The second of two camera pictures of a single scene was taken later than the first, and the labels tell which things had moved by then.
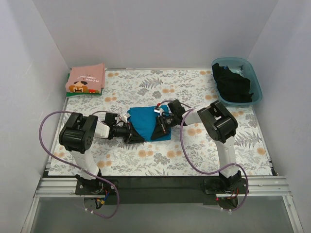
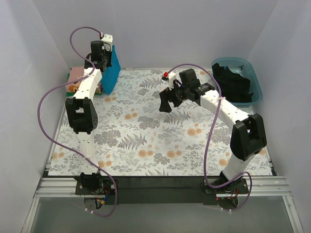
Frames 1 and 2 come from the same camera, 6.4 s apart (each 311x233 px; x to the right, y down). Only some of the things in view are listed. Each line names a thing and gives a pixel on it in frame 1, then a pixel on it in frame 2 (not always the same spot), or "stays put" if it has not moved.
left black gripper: [129, 132] -> [103, 63]
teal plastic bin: [242, 67] stays put
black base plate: [161, 190] stays put
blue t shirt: [143, 118] -> [111, 74]
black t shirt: [232, 87] stays put
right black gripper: [161, 124] -> [170, 94]
